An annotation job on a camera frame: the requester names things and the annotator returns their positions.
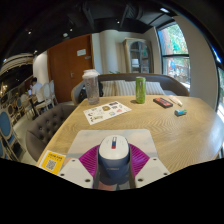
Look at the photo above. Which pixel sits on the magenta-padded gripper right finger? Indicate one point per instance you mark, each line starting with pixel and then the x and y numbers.
pixel 138 160

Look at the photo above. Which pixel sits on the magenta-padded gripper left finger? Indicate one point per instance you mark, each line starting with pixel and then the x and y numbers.
pixel 88 160

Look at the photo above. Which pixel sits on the white and navy computer mouse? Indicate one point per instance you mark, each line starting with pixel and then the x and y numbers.
pixel 113 161

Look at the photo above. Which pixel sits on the light grey mouse pad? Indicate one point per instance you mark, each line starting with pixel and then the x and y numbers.
pixel 90 138

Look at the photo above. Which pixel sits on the yellow code sticker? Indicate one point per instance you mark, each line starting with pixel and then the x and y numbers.
pixel 51 162

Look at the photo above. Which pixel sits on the white sticker sheet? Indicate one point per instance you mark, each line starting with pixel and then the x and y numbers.
pixel 106 112

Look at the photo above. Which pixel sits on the grey tufted armchair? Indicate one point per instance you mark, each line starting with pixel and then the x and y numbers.
pixel 46 130

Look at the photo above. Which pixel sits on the black and red box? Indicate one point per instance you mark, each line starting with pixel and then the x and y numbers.
pixel 163 102

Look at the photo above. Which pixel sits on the small green and blue pack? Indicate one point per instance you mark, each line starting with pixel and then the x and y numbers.
pixel 180 112

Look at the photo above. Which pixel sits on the black backpack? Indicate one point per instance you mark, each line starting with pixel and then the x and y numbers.
pixel 81 93

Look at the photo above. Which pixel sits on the green drink can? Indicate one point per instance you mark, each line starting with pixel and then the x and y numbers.
pixel 140 90

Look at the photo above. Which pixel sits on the clear plastic wrapped snack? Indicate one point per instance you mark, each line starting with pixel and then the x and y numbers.
pixel 175 100

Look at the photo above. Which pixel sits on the clear shaker bottle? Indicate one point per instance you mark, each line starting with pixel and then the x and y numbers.
pixel 91 88

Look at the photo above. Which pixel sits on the striped cushion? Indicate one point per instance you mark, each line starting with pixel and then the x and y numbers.
pixel 125 88
pixel 155 88

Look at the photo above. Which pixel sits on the white chair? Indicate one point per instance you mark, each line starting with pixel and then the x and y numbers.
pixel 48 93

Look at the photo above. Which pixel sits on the grey curved sofa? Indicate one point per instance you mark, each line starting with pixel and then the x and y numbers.
pixel 166 81

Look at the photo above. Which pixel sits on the person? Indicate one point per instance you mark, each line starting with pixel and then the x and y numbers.
pixel 35 88

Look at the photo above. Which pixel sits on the group of blue chairs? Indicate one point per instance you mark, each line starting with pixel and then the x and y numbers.
pixel 6 123

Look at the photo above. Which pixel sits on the brown wooden door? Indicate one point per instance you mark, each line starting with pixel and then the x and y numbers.
pixel 70 66

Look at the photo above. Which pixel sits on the glass-door wooden cabinet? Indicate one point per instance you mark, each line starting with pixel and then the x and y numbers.
pixel 140 56

